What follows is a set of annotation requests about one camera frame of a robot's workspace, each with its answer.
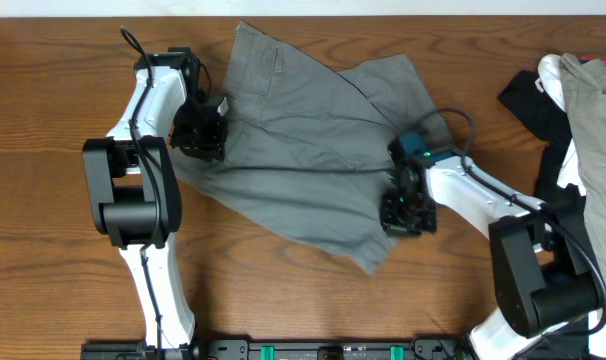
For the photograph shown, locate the grey shorts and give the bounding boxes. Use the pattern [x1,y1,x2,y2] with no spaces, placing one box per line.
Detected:
[170,23,452,273]

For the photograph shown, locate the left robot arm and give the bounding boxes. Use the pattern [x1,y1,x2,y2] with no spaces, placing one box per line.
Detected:
[82,47,228,359]

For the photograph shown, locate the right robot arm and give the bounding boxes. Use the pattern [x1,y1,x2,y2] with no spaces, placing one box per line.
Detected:
[380,133,606,359]

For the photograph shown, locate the black garment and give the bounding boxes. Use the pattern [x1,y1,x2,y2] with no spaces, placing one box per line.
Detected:
[497,70,597,257]

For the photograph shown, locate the olive grey garment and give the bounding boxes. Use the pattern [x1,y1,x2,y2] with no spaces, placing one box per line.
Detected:
[560,53,606,284]

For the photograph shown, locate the white garment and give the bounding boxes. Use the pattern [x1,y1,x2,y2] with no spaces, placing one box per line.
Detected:
[537,54,606,359]

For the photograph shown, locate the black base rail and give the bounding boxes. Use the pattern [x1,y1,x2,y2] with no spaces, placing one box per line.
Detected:
[79,337,476,360]

